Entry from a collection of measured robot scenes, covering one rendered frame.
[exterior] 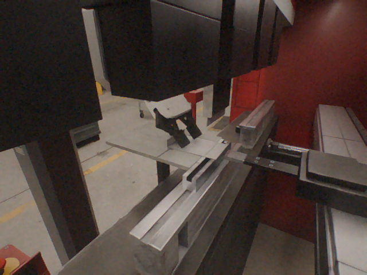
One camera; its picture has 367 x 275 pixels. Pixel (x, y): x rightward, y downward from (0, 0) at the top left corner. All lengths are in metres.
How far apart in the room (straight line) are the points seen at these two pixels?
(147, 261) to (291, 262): 1.32
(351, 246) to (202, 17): 0.34
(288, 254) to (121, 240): 1.31
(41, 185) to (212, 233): 0.67
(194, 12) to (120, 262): 0.40
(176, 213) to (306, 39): 1.08
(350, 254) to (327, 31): 1.05
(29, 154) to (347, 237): 0.86
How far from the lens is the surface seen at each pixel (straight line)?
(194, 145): 0.49
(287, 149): 0.88
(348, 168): 0.43
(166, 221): 0.34
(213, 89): 0.37
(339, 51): 1.24
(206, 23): 0.26
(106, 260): 0.44
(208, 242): 0.43
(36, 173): 0.89
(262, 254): 1.56
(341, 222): 0.39
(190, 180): 0.38
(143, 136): 0.57
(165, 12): 0.20
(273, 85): 1.26
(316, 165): 0.41
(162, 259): 0.33
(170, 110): 0.45
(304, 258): 1.65
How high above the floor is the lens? 1.22
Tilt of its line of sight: 24 degrees down
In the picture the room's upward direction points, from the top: straight up
